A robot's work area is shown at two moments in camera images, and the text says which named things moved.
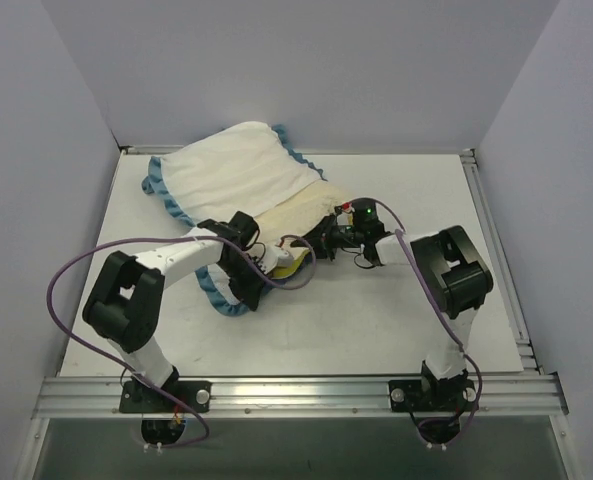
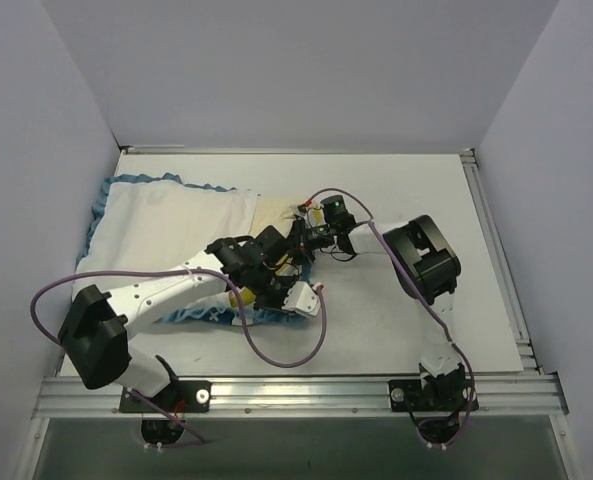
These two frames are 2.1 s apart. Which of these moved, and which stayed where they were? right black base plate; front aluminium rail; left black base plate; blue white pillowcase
Moved: blue white pillowcase
Stayed: right black base plate; left black base plate; front aluminium rail
